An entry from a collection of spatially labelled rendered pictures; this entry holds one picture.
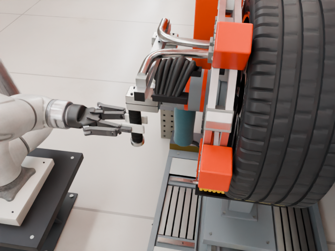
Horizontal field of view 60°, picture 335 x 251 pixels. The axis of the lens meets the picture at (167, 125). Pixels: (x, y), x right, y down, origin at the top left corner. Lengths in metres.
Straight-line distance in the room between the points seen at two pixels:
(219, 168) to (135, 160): 1.21
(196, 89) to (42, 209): 0.87
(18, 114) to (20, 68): 2.14
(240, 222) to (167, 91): 0.83
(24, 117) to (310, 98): 0.70
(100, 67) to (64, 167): 1.41
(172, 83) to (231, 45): 0.18
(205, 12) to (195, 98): 0.52
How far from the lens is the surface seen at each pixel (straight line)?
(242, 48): 0.63
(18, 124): 0.84
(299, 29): 0.72
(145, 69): 0.77
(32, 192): 1.42
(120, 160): 1.87
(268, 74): 0.66
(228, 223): 1.38
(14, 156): 1.36
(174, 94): 0.73
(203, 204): 1.50
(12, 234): 1.40
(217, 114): 0.69
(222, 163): 0.71
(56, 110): 0.92
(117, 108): 0.92
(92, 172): 1.85
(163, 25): 1.00
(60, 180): 1.48
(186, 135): 1.23
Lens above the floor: 1.42
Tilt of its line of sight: 43 degrees down
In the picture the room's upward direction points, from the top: straight up
